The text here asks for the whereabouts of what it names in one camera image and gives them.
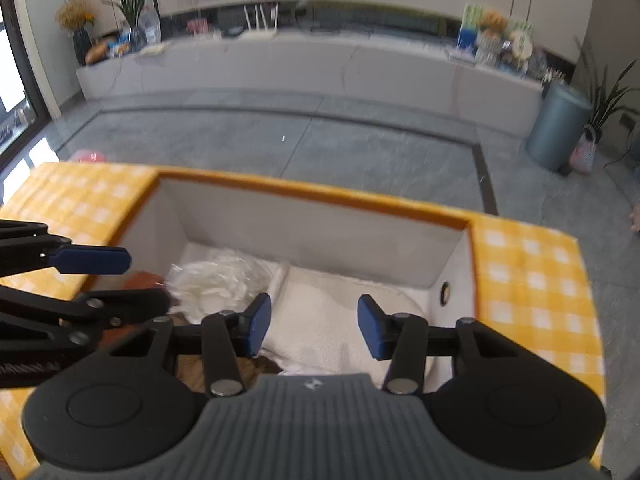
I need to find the white towel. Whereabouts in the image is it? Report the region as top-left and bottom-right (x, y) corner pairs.
(262, 260), (431, 379)

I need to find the grey pedal trash can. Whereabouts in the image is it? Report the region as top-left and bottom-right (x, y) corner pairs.
(525, 82), (594, 174)

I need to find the potted snake plant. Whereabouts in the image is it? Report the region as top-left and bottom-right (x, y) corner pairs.
(575, 35), (640, 132)

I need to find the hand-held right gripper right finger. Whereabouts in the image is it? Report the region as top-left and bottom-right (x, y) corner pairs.
(357, 295), (533, 395)

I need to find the green plant in glass vase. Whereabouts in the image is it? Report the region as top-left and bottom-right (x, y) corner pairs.
(104, 0), (164, 54)

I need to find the orange cardboard box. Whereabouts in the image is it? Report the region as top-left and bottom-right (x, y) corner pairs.
(82, 167), (485, 396)

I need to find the vase with dried flowers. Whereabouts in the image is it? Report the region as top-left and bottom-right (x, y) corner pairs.
(56, 0), (97, 66)

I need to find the brown teddy bear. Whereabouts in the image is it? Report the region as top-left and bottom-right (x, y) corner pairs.
(477, 10), (507, 64)

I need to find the white marble television cabinet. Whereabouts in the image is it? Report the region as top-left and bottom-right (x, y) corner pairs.
(76, 35), (546, 137)

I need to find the green picture card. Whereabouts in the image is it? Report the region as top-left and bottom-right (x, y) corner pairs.
(457, 2), (534, 62)

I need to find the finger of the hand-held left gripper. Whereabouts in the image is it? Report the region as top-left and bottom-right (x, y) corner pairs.
(0, 285), (172, 357)
(0, 219), (133, 279)

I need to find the pink woven bag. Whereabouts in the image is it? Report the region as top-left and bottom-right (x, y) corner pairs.
(569, 126), (599, 175)

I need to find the white router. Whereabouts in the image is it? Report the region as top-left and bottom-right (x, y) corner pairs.
(240, 2), (279, 40)

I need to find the golden ornament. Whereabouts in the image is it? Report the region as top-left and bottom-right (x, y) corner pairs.
(85, 40), (110, 65)

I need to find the brown towel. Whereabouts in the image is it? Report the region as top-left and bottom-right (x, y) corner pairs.
(172, 312), (282, 394)

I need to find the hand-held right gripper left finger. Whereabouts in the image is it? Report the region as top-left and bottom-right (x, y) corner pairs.
(107, 293), (273, 399)

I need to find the white plastic bag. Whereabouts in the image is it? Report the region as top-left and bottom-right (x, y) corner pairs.
(165, 252), (281, 322)

